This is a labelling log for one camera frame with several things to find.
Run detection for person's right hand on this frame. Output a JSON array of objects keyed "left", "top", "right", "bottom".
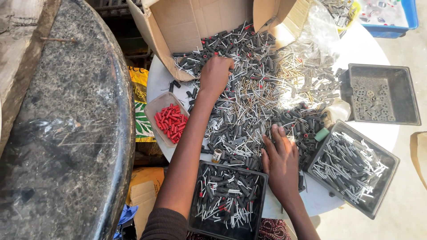
[{"left": 261, "top": 124, "right": 300, "bottom": 202}]

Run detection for person's left hand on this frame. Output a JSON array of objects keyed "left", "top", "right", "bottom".
[{"left": 199, "top": 55, "right": 235, "bottom": 98}]

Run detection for heap of black tubes and pins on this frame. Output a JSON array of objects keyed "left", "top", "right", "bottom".
[{"left": 168, "top": 21, "right": 347, "bottom": 192}]

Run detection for open brown cardboard box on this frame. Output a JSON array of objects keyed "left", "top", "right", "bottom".
[{"left": 127, "top": 0, "right": 312, "bottom": 82}]

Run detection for clear plastic tray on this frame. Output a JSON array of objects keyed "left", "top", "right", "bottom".
[{"left": 144, "top": 92, "right": 191, "bottom": 148}]

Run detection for pile of red tubes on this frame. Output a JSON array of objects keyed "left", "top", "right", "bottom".
[{"left": 154, "top": 103, "right": 189, "bottom": 139}]

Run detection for yellow green printed sack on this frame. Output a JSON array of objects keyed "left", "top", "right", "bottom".
[{"left": 128, "top": 66, "right": 157, "bottom": 143}]

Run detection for clear plastic bag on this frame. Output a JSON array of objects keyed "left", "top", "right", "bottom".
[{"left": 284, "top": 2, "right": 341, "bottom": 69}]

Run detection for pale green cylinder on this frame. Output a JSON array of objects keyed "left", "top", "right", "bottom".
[{"left": 314, "top": 128, "right": 330, "bottom": 142}]

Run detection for dark metal grate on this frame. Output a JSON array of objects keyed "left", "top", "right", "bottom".
[{"left": 86, "top": 0, "right": 145, "bottom": 19}]

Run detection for yellow container of metal parts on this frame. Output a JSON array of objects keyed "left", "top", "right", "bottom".
[{"left": 318, "top": 0, "right": 361, "bottom": 32}]

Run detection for black tray with red-tipped tubes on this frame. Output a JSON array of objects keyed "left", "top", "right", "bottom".
[{"left": 187, "top": 160, "right": 269, "bottom": 240}]

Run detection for brown cardboard pieces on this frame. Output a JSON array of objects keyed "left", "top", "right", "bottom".
[{"left": 125, "top": 167, "right": 165, "bottom": 240}]

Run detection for black tray with grey discs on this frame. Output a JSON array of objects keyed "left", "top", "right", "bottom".
[{"left": 340, "top": 63, "right": 422, "bottom": 126}]

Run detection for black tray with white-stemmed tubes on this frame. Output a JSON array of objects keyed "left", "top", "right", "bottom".
[{"left": 304, "top": 120, "right": 400, "bottom": 220}]

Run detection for large round grey stone slab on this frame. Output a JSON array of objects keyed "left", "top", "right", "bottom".
[{"left": 0, "top": 0, "right": 136, "bottom": 240}]

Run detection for blue plastic crate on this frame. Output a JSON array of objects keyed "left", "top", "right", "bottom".
[{"left": 356, "top": 0, "right": 419, "bottom": 39}]

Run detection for dark brown sleeve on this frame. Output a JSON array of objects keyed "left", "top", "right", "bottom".
[{"left": 140, "top": 208, "right": 189, "bottom": 240}]

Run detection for dark red patterned garment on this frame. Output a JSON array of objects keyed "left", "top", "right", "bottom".
[{"left": 186, "top": 218, "right": 293, "bottom": 240}]

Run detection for blue cloth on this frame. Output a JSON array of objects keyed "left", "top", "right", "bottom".
[{"left": 113, "top": 204, "right": 139, "bottom": 240}]

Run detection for weathered wooden plank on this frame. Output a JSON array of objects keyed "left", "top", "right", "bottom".
[{"left": 0, "top": 0, "right": 62, "bottom": 157}]

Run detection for brown cardboard sheet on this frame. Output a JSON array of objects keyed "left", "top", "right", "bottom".
[{"left": 410, "top": 131, "right": 427, "bottom": 190}]

